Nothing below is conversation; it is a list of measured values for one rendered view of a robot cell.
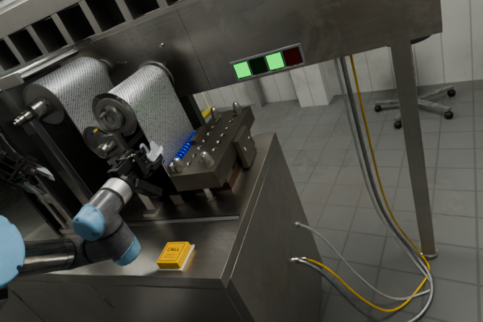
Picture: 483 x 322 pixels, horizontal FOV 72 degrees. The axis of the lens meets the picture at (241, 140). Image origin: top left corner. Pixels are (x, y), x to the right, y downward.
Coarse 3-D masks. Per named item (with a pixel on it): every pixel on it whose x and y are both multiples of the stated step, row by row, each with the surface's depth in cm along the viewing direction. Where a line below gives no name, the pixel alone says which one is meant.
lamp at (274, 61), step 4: (268, 56) 109; (272, 56) 108; (276, 56) 108; (280, 56) 108; (268, 60) 110; (272, 60) 109; (276, 60) 109; (280, 60) 108; (268, 64) 110; (272, 64) 110; (276, 64) 110; (280, 64) 109; (272, 68) 111
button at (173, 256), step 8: (168, 248) 90; (176, 248) 89; (184, 248) 88; (160, 256) 88; (168, 256) 87; (176, 256) 86; (184, 256) 87; (160, 264) 87; (168, 264) 86; (176, 264) 85
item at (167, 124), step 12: (168, 96) 113; (156, 108) 107; (168, 108) 112; (180, 108) 119; (144, 120) 101; (156, 120) 106; (168, 120) 111; (180, 120) 118; (144, 132) 100; (156, 132) 105; (168, 132) 110; (180, 132) 117; (192, 132) 123; (168, 144) 109; (180, 144) 116; (168, 156) 108
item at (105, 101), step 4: (104, 100) 95; (108, 100) 95; (112, 100) 94; (100, 104) 97; (104, 104) 96; (108, 104) 96; (112, 104) 95; (116, 104) 95; (120, 104) 94; (96, 108) 98; (100, 108) 97; (120, 108) 95; (124, 108) 95; (96, 112) 99; (124, 112) 96; (128, 112) 96; (124, 116) 97; (128, 116) 96; (100, 120) 100; (128, 120) 97; (124, 124) 98; (128, 124) 98; (108, 128) 101; (120, 128) 100; (124, 128) 99; (128, 128) 99; (120, 132) 101
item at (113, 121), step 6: (102, 108) 95; (108, 108) 94; (114, 108) 95; (108, 114) 96; (114, 114) 95; (120, 114) 96; (102, 120) 98; (108, 120) 97; (114, 120) 97; (120, 120) 96; (108, 126) 98; (114, 126) 98; (120, 126) 97
